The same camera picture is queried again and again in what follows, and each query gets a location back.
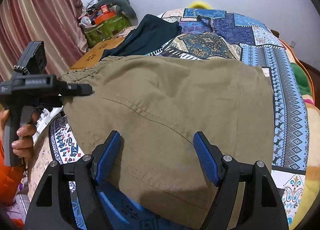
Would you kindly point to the khaki olive shorts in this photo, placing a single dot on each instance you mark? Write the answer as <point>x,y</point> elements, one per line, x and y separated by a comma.
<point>157,104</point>

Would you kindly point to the orange sleeve forearm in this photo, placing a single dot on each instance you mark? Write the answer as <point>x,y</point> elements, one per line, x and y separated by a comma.
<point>10,180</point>

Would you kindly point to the dark navy folded garment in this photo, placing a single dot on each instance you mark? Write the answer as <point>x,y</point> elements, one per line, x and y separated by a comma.
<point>149,36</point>

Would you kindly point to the white wall socket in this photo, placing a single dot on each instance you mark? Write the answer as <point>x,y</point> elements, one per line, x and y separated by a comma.
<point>293,43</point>

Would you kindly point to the yellow foam bed rail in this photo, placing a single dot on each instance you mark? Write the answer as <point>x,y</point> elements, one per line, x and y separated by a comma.
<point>199,5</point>

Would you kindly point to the grey plush toy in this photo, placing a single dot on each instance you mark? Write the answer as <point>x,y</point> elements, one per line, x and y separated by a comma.
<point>122,6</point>

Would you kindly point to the orange red box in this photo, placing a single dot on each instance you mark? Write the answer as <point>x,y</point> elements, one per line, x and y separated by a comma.
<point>104,14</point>

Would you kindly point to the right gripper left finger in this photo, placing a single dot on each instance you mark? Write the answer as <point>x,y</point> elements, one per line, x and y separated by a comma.
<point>51,206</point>

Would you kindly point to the green patterned storage bag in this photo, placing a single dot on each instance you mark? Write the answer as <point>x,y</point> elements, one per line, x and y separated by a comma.
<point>106,30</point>

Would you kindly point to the striped pink curtain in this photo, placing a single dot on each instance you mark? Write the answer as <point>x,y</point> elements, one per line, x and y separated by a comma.
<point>55,22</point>

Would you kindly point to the blue patchwork bedspread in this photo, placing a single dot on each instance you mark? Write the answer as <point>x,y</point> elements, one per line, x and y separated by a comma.
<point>210,34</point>

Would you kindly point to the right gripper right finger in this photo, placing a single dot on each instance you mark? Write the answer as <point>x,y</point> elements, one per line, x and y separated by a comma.
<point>261,206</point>

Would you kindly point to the person left hand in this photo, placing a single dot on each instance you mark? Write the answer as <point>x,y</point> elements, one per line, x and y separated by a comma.
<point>23,147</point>

